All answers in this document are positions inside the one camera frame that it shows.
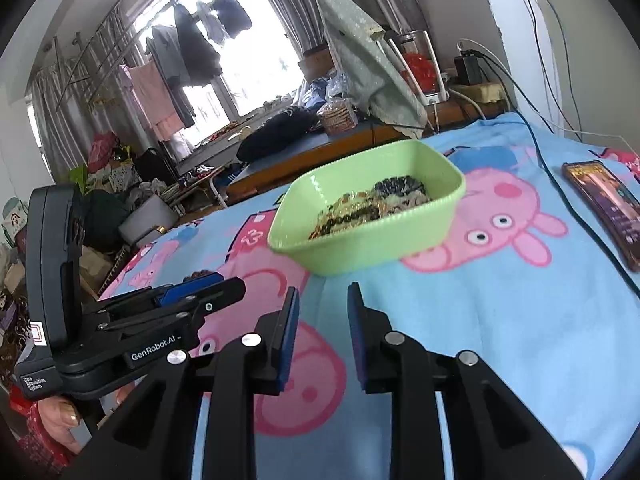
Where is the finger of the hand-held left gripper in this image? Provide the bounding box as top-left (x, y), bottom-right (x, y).
top-left (99, 271), bottom-right (226, 312)
top-left (99, 277), bottom-right (247, 347)

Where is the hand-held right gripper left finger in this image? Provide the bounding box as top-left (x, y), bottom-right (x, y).
top-left (60, 287), bottom-right (301, 480)

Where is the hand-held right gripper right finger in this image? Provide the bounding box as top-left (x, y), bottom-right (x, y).
top-left (347, 282), bottom-right (586, 480)

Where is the green plastic basket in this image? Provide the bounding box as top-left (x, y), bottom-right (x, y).
top-left (267, 140), bottom-right (467, 276)

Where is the brown bead bracelet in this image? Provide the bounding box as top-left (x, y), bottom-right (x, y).
top-left (310, 205), bottom-right (386, 239)

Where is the multicolour bead necklace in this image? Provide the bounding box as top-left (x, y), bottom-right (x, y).
top-left (307, 187), bottom-right (433, 241)

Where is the purple bead necklace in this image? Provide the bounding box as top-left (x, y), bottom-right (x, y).
top-left (372, 175), bottom-right (427, 199)

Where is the person's left forearm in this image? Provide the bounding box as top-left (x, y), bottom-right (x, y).
top-left (10, 400), bottom-right (71, 472)

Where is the person's left hand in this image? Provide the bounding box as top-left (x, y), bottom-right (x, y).
top-left (41, 397), bottom-right (86, 456)

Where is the cardboard box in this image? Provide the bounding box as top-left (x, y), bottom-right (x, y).
top-left (80, 245), bottom-right (117, 297)

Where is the dark green bag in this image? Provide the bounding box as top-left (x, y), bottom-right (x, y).
top-left (82, 187), bottom-right (131, 249)

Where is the grey storage bin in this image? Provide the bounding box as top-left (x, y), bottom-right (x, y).
top-left (117, 192), bottom-right (179, 249)

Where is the black chair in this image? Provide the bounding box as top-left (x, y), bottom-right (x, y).
top-left (132, 147), bottom-right (177, 187)

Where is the red plastic bag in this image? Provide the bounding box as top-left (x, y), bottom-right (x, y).
top-left (87, 130), bottom-right (119, 174)

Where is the cartoon pig printed blanket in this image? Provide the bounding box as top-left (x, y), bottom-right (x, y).
top-left (97, 112), bottom-right (640, 480)

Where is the grey striped curtain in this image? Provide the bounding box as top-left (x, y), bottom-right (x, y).
top-left (250, 0), bottom-right (431, 57)
top-left (30, 5), bottom-right (151, 187)

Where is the wooden side table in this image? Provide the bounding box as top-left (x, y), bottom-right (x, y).
top-left (227, 97), bottom-right (508, 206)

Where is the dark cloth bundle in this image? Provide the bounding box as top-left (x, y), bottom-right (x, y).
top-left (236, 106), bottom-right (321, 163)

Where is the pink hanging garment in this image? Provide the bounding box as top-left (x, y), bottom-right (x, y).
top-left (117, 62), bottom-right (184, 142)

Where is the metal clothes rack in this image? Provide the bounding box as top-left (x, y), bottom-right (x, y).
top-left (50, 7), bottom-right (127, 111)

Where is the window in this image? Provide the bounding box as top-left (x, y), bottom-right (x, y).
top-left (120, 0), bottom-right (312, 146)

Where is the grey hanging shirt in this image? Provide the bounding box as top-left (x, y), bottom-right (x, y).
top-left (145, 25), bottom-right (197, 129)

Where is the dark hanging jacket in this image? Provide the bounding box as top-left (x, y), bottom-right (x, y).
top-left (172, 2), bottom-right (223, 87)

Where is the clear plastic bag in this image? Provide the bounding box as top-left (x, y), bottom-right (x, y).
top-left (300, 72), bottom-right (351, 111)

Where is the dark hanging garment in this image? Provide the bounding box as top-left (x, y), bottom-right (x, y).
top-left (212, 0), bottom-right (254, 41)

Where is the blender with red contents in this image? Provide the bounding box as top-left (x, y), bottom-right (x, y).
top-left (385, 30), bottom-right (451, 106)

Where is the pale green cloth cover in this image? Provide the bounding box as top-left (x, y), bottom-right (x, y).
top-left (307, 0), bottom-right (429, 139)

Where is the dark smartphone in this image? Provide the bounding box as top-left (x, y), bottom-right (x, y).
top-left (561, 160), bottom-right (640, 273)

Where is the black power adapter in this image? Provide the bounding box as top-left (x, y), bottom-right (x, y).
top-left (454, 52), bottom-right (484, 86)

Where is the black charging cable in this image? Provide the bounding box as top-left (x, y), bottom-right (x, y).
top-left (475, 50), bottom-right (640, 296)

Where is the white wall cable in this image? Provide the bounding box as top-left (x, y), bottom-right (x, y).
top-left (564, 129), bottom-right (637, 155)

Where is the black wall cable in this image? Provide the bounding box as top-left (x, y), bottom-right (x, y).
top-left (500, 0), bottom-right (586, 137)

